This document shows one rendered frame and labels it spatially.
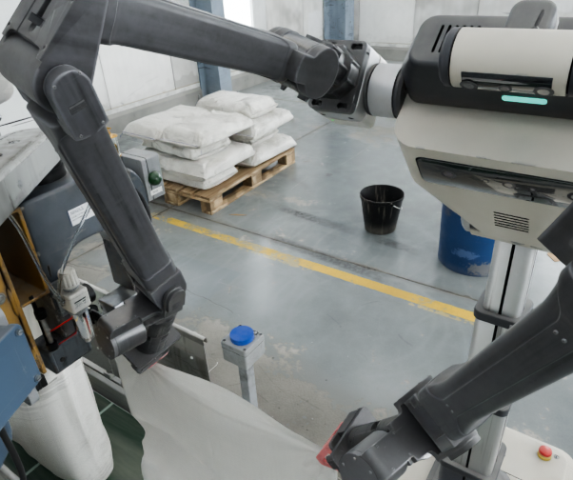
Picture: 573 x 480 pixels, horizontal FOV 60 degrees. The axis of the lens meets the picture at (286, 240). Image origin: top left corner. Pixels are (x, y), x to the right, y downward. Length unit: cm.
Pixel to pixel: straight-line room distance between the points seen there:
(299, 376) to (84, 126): 193
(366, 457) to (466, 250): 243
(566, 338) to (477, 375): 13
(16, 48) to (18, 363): 35
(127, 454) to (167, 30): 134
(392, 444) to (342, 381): 170
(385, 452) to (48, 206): 64
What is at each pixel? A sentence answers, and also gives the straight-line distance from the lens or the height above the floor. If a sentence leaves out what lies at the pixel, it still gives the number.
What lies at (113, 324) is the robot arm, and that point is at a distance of 80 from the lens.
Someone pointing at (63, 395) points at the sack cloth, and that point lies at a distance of 143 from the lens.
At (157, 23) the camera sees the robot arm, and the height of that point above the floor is 160.
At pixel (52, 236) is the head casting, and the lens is 93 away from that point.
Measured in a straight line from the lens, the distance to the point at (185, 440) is 106.
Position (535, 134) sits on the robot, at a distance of 82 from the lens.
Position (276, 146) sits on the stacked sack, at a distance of 432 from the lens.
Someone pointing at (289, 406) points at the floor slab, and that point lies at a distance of 222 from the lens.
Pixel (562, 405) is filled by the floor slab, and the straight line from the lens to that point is 243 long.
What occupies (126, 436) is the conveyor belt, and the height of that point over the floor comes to 38.
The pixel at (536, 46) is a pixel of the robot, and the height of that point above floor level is 156.
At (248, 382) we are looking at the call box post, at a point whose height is 70.
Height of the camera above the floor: 166
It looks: 30 degrees down
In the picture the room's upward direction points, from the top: 3 degrees counter-clockwise
